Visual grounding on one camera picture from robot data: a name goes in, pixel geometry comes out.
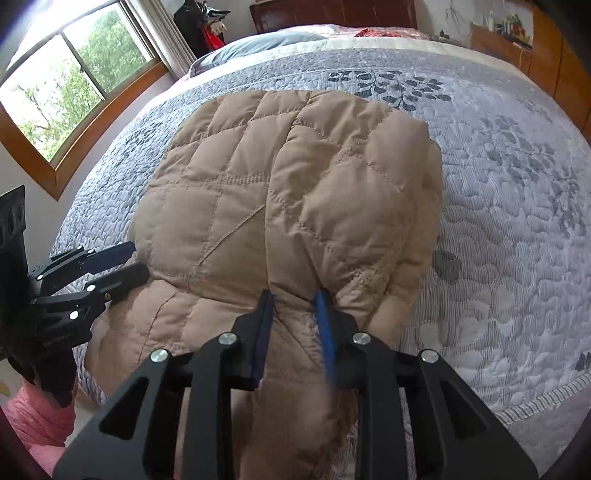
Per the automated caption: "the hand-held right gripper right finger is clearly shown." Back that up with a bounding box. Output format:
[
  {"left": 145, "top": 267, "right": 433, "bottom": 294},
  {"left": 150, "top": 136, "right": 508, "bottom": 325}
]
[{"left": 314, "top": 290, "right": 539, "bottom": 480}]

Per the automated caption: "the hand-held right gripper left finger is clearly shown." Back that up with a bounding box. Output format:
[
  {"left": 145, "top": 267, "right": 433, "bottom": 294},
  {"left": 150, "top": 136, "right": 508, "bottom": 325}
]
[{"left": 52, "top": 288, "right": 278, "bottom": 480}]

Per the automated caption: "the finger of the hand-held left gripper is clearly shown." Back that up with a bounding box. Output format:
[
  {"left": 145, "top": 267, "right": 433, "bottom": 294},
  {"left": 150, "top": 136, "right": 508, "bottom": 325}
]
[
  {"left": 28, "top": 241, "right": 138, "bottom": 291},
  {"left": 31, "top": 262, "right": 151, "bottom": 324}
]

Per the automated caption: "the beige quilted jacket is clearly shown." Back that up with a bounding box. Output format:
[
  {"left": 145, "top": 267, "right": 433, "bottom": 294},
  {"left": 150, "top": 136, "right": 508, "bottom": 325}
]
[{"left": 85, "top": 89, "right": 444, "bottom": 480}]

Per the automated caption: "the person's left hand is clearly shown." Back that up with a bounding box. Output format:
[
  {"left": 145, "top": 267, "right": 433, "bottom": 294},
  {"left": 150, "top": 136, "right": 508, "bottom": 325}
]
[{"left": 7, "top": 342, "right": 78, "bottom": 409}]

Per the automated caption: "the wooden-framed sliding window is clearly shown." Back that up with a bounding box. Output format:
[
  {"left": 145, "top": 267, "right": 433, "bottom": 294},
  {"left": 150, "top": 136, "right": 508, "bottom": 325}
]
[{"left": 0, "top": 0, "right": 169, "bottom": 201}]

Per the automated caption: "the grey leaf-patterned bed quilt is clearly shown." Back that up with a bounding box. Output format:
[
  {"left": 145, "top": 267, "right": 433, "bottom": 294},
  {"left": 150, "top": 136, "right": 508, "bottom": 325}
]
[{"left": 51, "top": 46, "right": 591, "bottom": 480}]

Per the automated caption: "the pale grey curtain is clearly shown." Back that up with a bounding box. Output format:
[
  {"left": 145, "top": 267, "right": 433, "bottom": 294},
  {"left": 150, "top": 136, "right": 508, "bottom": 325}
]
[{"left": 127, "top": 0, "right": 197, "bottom": 81}]

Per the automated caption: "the red hanging garment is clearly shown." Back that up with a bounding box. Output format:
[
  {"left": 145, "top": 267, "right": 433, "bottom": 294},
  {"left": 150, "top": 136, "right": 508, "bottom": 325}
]
[{"left": 203, "top": 23, "right": 227, "bottom": 49}]

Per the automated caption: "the grey pillow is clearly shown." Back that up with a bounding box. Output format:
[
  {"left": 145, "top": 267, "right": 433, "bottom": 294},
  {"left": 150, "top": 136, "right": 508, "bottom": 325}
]
[{"left": 188, "top": 32, "right": 326, "bottom": 77}]

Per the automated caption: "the cream bed sheet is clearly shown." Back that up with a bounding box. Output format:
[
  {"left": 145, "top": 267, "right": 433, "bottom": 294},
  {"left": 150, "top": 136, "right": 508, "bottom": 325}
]
[{"left": 291, "top": 34, "right": 522, "bottom": 63}]

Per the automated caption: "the dark wooden headboard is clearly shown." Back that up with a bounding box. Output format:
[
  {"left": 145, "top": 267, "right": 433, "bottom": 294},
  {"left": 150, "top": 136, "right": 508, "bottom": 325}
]
[{"left": 249, "top": 0, "right": 419, "bottom": 34}]

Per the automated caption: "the orange wooden cabinet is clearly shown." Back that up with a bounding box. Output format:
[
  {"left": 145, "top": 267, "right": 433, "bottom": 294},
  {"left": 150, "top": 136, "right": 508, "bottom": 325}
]
[{"left": 470, "top": 4, "right": 591, "bottom": 121}]

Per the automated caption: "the group of small bottles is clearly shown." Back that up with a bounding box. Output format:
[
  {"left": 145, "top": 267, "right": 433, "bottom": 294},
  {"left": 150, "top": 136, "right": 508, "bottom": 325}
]
[{"left": 480, "top": 9, "right": 534, "bottom": 49}]

